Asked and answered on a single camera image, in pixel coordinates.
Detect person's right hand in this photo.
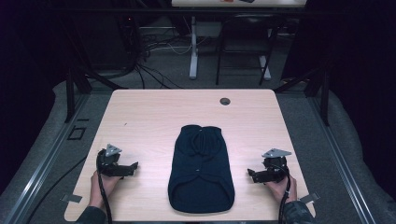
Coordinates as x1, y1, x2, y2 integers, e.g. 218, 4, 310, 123
264, 174, 299, 205

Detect grey metal table bracket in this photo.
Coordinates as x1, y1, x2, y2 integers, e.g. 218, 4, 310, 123
299, 191, 321, 205
60, 193, 83, 204

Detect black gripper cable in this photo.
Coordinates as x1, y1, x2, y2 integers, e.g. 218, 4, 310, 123
96, 148, 114, 224
277, 164, 292, 224

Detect black floor cable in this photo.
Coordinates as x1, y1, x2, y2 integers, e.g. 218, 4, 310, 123
23, 155, 89, 224

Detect person's left hand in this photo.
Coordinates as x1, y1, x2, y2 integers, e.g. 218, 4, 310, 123
89, 170, 121, 209

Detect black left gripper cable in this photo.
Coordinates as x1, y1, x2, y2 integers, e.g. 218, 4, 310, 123
96, 148, 114, 224

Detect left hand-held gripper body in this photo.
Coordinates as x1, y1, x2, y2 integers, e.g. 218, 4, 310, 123
96, 143, 129, 179

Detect black metal frame stand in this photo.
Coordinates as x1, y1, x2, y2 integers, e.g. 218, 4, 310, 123
273, 63, 332, 127
63, 64, 129, 124

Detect aluminium floor rail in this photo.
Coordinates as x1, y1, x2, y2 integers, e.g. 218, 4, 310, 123
2, 92, 92, 224
307, 95, 378, 224

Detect black horizontal frame bar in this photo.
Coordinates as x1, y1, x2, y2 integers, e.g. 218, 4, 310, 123
46, 7, 312, 15

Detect white desk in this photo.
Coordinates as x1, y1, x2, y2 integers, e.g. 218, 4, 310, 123
171, 0, 308, 81

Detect black chair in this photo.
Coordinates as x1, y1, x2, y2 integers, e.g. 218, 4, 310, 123
215, 13, 282, 87

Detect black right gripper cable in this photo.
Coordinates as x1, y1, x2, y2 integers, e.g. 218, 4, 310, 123
277, 164, 292, 224

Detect dark navy garment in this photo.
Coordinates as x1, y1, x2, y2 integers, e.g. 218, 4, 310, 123
167, 124, 235, 215

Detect tangle of floor cables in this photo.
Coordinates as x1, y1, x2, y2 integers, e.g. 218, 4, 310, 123
133, 29, 194, 91

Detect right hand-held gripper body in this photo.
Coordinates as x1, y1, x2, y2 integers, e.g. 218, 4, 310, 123
261, 147, 292, 184

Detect black tape square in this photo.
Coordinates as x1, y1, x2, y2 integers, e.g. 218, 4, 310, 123
66, 125, 87, 141

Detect dark equipment tower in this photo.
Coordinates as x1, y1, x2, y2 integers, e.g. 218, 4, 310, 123
117, 14, 142, 71

